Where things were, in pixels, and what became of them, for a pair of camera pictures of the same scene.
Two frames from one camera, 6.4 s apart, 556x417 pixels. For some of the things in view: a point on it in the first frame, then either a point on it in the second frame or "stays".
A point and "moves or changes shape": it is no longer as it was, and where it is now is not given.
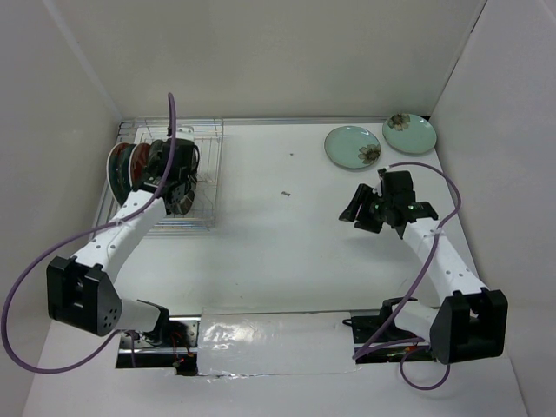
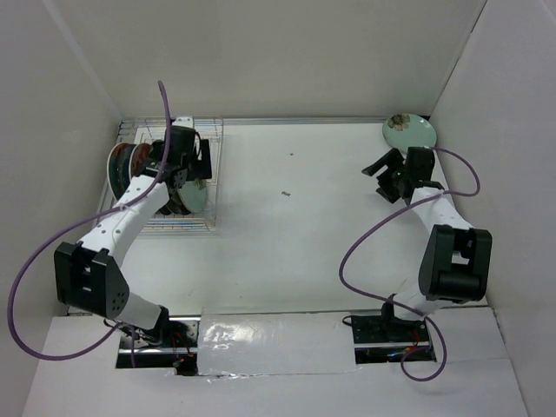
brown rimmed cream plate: x=173 y=208 moves or changes shape
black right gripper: x=369 y=215 → x=394 y=177
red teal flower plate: x=138 y=162 stays
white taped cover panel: x=238 y=343 stays
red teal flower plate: x=117 y=163 stays
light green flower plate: x=352 y=147 → x=194 y=198
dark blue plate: x=118 y=171 stays
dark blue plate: x=120 y=170 stays
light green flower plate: x=409 y=133 stays
